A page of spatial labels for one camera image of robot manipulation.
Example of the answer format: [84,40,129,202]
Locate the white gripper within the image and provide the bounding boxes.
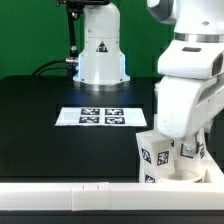
[157,43,224,158]

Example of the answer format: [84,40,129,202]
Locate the white round stool seat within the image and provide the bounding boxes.
[139,167,205,183]

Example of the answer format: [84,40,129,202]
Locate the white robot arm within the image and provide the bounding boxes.
[121,0,224,152]

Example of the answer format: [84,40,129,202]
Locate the white marker sheet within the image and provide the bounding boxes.
[55,107,147,127]

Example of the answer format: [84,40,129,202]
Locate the white L-shaped fence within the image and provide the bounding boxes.
[0,160,224,211]

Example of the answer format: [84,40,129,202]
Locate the black cables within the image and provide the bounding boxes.
[31,59,73,77]

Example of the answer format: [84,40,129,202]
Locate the black camera stand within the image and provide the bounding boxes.
[55,0,111,79]

